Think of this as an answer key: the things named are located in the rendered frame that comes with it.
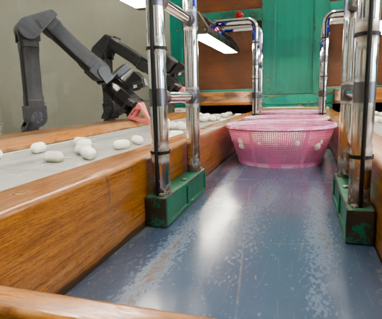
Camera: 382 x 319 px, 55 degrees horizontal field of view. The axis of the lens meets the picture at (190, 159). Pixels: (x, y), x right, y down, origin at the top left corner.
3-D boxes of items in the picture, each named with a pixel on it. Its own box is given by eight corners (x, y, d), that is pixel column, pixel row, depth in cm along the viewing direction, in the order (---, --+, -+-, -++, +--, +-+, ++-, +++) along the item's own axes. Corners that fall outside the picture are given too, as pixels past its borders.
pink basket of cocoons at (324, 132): (215, 169, 85) (215, 127, 83) (235, 152, 110) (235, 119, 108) (340, 173, 77) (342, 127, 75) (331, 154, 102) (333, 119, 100)
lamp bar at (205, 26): (184, 33, 119) (183, 10, 118) (223, 54, 178) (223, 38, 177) (208, 31, 117) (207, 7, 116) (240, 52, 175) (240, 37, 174)
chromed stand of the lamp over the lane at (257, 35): (209, 139, 144) (206, 19, 136) (220, 133, 163) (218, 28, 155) (258, 139, 138) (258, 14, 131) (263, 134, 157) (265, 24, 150)
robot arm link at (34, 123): (37, 111, 122) (18, 111, 119) (43, 111, 114) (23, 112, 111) (39, 130, 123) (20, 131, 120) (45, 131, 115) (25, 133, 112)
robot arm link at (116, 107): (123, 114, 175) (111, 45, 171) (114, 116, 169) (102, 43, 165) (113, 116, 178) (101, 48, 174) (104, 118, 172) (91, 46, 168)
